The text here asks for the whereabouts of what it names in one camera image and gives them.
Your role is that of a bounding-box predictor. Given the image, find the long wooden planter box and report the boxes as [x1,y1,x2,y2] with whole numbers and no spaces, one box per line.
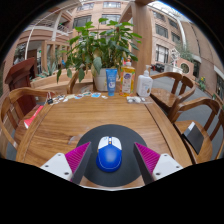
[31,68,94,95]

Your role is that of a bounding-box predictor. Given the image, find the blue squeeze tube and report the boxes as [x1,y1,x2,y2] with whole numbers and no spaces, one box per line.
[105,68,119,97]

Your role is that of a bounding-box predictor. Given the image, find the yellow-flowered green plant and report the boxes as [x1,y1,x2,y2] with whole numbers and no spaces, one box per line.
[198,76,208,92]

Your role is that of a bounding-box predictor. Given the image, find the small white earbuds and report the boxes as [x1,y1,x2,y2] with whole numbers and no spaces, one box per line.
[126,95,146,104]

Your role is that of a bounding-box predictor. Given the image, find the white pump bottle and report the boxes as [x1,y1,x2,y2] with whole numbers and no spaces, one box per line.
[136,64,154,98]

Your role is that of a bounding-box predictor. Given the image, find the yellow liquid bottle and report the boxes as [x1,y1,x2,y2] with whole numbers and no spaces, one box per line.
[119,58,136,98]

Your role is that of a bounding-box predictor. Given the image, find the wooden armchair behind plant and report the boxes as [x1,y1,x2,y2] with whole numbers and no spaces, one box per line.
[66,68,95,95]

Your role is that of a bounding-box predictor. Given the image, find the black notebook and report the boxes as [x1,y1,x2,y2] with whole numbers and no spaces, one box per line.
[182,121,204,155]

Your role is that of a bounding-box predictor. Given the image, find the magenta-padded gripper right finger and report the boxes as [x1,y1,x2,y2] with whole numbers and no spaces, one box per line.
[132,142,184,186]

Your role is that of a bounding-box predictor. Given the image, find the wooden armchair with red packet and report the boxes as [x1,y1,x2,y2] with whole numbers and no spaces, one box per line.
[0,87,56,159]

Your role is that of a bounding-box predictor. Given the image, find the spiky agave plant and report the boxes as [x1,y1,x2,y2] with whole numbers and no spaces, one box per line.
[38,61,59,78]

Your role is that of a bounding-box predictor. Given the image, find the dark red wooden lectern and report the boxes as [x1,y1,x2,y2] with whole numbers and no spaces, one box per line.
[3,57,37,116]

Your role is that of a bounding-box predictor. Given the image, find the green plant in white pot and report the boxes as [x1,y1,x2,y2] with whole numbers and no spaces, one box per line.
[55,18,143,92]

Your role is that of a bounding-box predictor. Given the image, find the white statue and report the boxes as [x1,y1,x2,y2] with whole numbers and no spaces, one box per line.
[169,48,181,66]

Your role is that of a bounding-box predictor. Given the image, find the blue and white computer mouse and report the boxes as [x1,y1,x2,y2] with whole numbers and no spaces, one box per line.
[95,135,123,173]

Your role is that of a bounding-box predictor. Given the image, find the empty wooden armchair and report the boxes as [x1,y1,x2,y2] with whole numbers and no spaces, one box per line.
[149,71,197,118]

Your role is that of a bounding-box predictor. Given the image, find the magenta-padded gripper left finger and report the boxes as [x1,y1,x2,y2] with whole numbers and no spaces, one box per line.
[39,142,93,186]

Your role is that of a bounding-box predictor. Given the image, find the round black mouse pad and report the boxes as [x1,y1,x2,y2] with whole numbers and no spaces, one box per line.
[75,124,149,188]

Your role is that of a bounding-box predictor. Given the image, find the wooden armchair with black notebook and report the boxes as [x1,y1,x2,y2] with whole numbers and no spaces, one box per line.
[168,97,224,164]

